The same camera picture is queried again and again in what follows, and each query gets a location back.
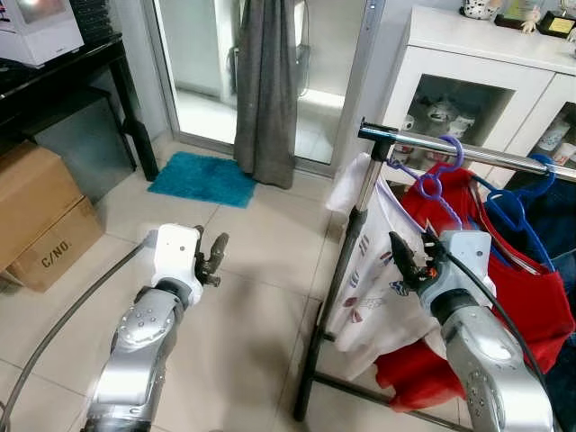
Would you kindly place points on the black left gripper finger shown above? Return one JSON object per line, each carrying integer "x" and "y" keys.
{"x": 220, "y": 250}
{"x": 202, "y": 243}

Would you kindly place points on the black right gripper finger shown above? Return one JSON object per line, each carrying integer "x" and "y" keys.
{"x": 428, "y": 239}
{"x": 403, "y": 259}

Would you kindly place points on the white printed t-shirt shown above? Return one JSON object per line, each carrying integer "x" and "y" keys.
{"x": 378, "y": 288}

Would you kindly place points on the purple plastic hanger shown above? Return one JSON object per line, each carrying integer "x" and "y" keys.
{"x": 459, "y": 153}

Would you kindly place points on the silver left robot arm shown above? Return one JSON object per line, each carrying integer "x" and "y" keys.
{"x": 135, "y": 360}

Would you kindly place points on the blue plastic hanger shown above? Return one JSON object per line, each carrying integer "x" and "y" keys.
{"x": 551, "y": 173}

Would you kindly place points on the teal shaggy floor mat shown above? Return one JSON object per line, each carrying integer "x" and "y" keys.
{"x": 202, "y": 178}

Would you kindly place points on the chrome and black clothes rack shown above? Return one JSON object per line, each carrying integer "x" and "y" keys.
{"x": 409, "y": 141}

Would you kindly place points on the red garment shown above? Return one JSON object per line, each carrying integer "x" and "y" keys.
{"x": 531, "y": 297}

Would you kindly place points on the small white cup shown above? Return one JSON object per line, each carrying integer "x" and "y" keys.
{"x": 408, "y": 122}

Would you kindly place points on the white ceramic teapot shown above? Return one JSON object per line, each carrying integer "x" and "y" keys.
{"x": 441, "y": 112}

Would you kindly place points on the blue denim garment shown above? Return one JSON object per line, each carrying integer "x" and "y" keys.
{"x": 558, "y": 225}

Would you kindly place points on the grey storage bin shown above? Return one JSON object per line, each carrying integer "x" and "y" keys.
{"x": 90, "y": 153}

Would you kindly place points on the white patterned bottle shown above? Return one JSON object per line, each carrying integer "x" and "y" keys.
{"x": 565, "y": 155}
{"x": 554, "y": 135}

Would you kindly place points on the white glass-door cabinet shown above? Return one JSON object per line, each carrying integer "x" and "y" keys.
{"x": 477, "y": 81}

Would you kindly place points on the grey curtain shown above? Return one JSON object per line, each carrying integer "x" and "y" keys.
{"x": 265, "y": 90}

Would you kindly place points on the plain cardboard box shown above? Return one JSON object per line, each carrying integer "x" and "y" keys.
{"x": 31, "y": 198}

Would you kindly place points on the aluminium sliding glass door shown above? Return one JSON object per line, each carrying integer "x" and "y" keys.
{"x": 198, "y": 54}

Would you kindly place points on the black table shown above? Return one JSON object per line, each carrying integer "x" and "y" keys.
{"x": 54, "y": 76}

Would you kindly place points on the black and white mug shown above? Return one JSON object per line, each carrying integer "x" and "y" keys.
{"x": 478, "y": 9}

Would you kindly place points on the small pale figurine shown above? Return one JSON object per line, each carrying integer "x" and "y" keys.
{"x": 530, "y": 20}

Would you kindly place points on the green framed picture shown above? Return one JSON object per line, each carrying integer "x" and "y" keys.
{"x": 511, "y": 11}

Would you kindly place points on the black ridged device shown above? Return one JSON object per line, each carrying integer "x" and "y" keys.
{"x": 93, "y": 20}

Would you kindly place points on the dark plaque with gold plate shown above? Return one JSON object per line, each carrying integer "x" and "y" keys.
{"x": 558, "y": 26}

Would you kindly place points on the white boxy appliance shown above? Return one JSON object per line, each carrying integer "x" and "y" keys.
{"x": 36, "y": 36}

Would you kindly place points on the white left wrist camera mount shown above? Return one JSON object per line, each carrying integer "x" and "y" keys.
{"x": 175, "y": 254}

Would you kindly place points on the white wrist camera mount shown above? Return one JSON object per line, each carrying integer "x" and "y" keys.
{"x": 175, "y": 254}
{"x": 463, "y": 256}

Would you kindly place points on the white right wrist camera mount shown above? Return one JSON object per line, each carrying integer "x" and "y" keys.
{"x": 463, "y": 256}

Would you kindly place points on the grey wall box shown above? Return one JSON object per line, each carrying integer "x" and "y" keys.
{"x": 303, "y": 72}

